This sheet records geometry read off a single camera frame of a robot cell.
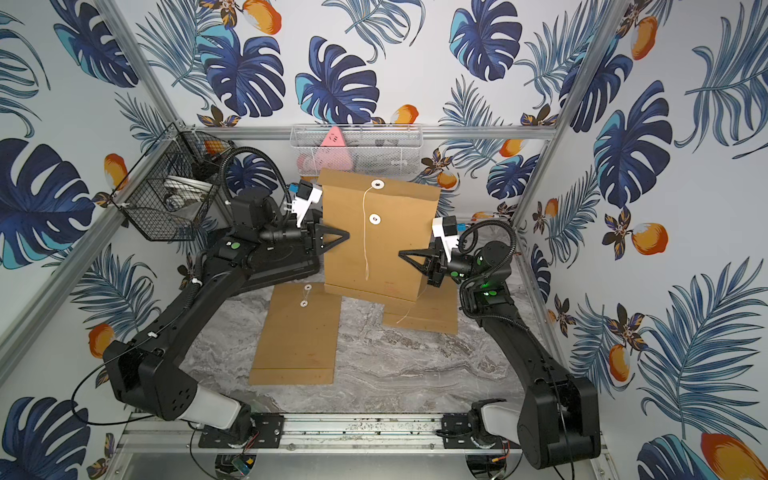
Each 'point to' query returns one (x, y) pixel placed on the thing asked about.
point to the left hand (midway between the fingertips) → (343, 224)
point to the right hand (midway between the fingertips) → (401, 251)
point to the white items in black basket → (184, 192)
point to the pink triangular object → (332, 153)
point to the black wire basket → (187, 154)
